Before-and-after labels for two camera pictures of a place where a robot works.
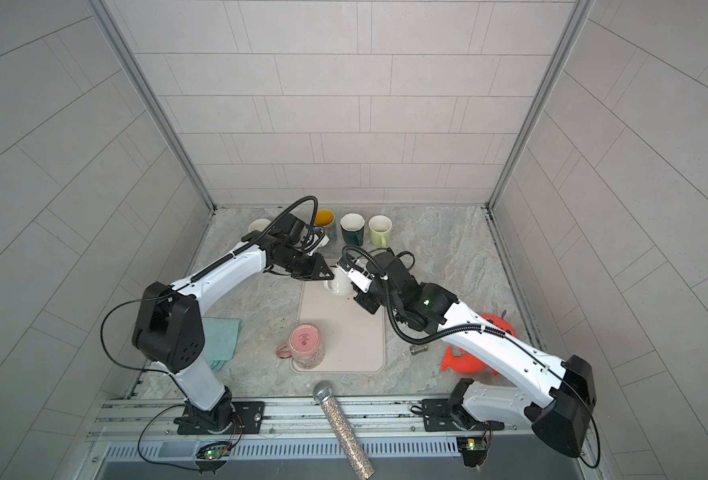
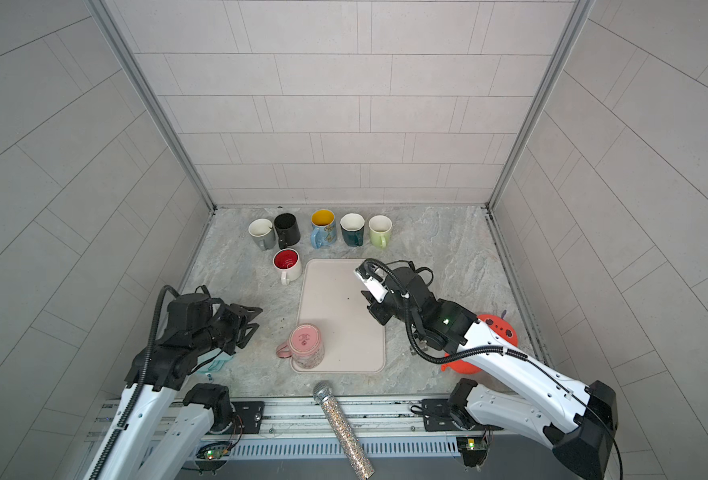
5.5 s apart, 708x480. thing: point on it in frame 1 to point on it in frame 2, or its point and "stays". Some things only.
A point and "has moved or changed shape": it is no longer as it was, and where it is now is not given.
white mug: [340, 284] has moved or changed shape
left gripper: [316, 262] to [241, 320]
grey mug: [258, 224] stays
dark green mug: [352, 226] stays
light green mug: [380, 231] stays
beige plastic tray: [354, 338] stays
